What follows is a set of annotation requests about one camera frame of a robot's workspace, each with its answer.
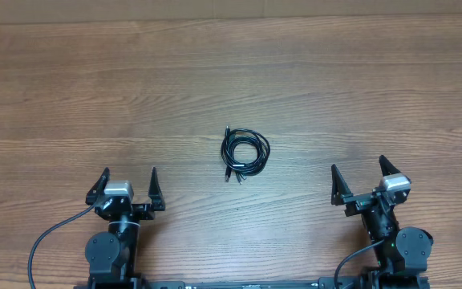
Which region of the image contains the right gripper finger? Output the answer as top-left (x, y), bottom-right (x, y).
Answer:
top-left (331, 164), bottom-right (353, 206)
top-left (379, 155), bottom-right (400, 177)

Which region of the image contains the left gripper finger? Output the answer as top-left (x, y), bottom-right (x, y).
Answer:
top-left (148, 167), bottom-right (165, 211)
top-left (85, 167), bottom-right (110, 205)

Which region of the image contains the black usb cable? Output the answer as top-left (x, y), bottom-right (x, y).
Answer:
top-left (220, 128), bottom-right (271, 177)
top-left (224, 125), bottom-right (248, 185)

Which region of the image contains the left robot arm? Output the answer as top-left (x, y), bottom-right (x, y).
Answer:
top-left (85, 168), bottom-right (166, 288)

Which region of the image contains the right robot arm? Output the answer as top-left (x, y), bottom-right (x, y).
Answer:
top-left (318, 155), bottom-right (434, 288)

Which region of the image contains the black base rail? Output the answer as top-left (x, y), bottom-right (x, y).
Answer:
top-left (74, 275), bottom-right (431, 289)

